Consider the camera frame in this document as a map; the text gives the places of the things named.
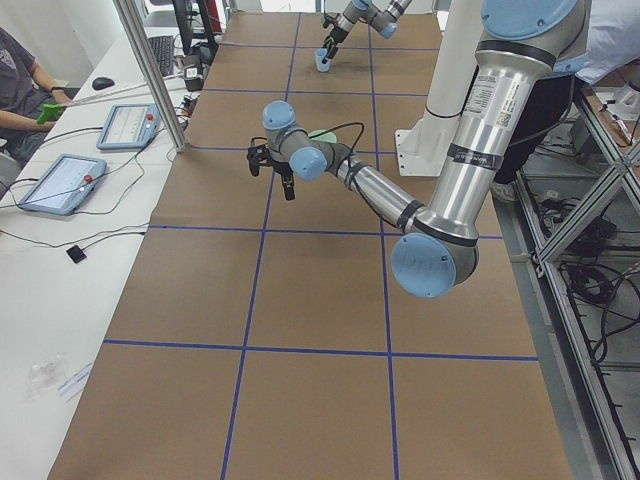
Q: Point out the far blue teach pendant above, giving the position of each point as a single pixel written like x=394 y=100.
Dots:
x=129 y=126

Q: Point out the light blue plastic cup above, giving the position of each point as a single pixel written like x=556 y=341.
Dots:
x=322 y=61

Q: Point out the near blue teach pendant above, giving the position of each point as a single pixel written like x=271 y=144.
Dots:
x=65 y=185

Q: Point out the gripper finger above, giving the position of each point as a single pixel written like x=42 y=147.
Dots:
x=288 y=186
x=254 y=164

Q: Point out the blue teach pendant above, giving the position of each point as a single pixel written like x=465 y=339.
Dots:
x=129 y=126
x=65 y=185

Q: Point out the black computer mouse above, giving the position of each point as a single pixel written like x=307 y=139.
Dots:
x=101 y=83

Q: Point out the green ceramic bowl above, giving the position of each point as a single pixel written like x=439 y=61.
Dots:
x=322 y=136

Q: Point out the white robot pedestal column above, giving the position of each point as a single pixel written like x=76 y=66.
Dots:
x=454 y=68

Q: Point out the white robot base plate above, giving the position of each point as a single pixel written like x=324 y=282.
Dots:
x=418 y=152

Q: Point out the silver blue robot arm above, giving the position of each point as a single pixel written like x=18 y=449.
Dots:
x=382 y=21
x=517 y=44

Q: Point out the black keyboard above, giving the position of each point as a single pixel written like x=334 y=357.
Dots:
x=162 y=48

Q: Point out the small black square device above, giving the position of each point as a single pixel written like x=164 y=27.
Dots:
x=76 y=254

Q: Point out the clear plastic bag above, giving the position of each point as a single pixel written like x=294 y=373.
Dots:
x=45 y=375

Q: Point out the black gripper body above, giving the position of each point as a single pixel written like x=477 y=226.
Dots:
x=283 y=172
x=335 y=34

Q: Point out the seated person grey shirt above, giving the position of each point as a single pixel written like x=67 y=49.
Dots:
x=25 y=88

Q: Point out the aluminium frame post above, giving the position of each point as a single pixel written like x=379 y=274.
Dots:
x=133 y=26

